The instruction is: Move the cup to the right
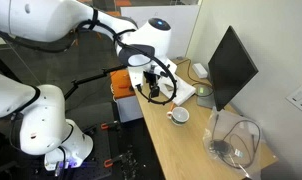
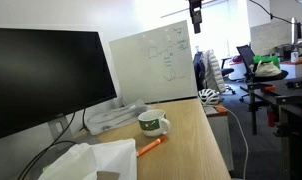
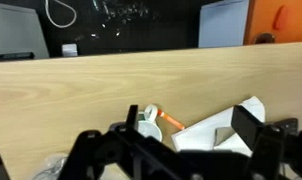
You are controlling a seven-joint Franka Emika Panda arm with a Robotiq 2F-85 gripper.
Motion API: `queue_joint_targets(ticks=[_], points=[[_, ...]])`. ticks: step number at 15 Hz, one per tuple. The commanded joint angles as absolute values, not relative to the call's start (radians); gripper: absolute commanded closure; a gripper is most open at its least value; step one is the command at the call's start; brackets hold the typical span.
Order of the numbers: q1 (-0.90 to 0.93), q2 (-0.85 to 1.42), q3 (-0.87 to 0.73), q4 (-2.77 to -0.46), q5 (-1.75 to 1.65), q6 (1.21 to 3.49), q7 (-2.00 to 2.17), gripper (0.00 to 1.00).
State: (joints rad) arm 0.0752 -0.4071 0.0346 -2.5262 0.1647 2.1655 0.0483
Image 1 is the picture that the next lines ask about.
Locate white whiteboard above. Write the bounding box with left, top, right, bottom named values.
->
left=119, top=4, right=201, bottom=60

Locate white paper bag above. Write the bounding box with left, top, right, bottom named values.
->
left=158, top=76, right=196, bottom=106

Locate orange black clamp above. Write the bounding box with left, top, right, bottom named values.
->
left=103, top=153, right=132, bottom=168
left=100, top=121, right=120, bottom=130

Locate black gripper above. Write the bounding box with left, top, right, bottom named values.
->
left=144, top=71, right=160, bottom=98

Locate white green ceramic cup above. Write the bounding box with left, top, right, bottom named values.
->
left=167, top=107, right=190, bottom=125

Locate black computer monitor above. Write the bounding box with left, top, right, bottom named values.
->
left=197, top=26, right=259, bottom=111

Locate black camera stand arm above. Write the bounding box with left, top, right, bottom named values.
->
left=64, top=65, right=127, bottom=100

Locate white wall switch plate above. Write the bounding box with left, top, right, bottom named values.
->
left=285, top=84, right=302, bottom=114

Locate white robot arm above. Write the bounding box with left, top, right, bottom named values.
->
left=0, top=0, right=174, bottom=171

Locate orange marker pen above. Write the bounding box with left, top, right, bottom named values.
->
left=169, top=103, right=175, bottom=111

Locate black cable loop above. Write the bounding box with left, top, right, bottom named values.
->
left=114, top=31, right=179, bottom=106

